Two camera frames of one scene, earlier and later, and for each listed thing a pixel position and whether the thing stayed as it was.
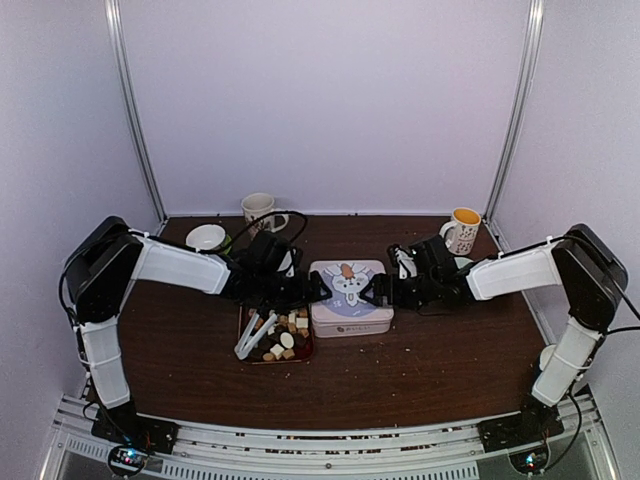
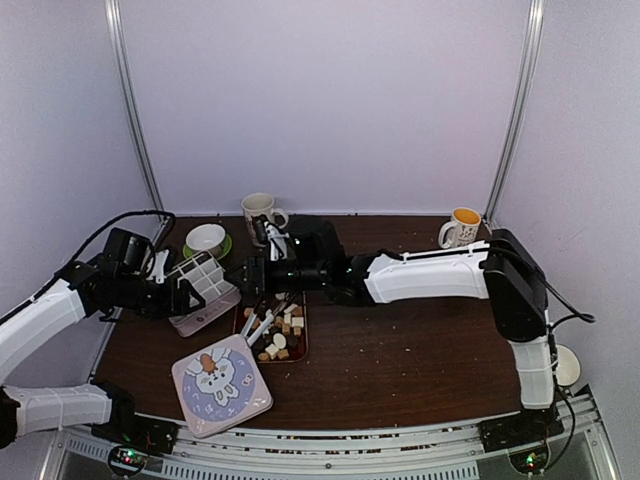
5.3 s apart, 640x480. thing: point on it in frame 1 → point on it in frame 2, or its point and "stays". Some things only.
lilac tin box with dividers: (351, 328) → (213, 284)
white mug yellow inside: (460, 232) stays
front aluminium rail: (324, 451) stays
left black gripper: (302, 296) → (175, 306)
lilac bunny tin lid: (346, 279) → (220, 386)
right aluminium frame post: (514, 136) stays
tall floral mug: (258, 205) stays
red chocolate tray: (288, 339) stays
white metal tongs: (255, 336) stays
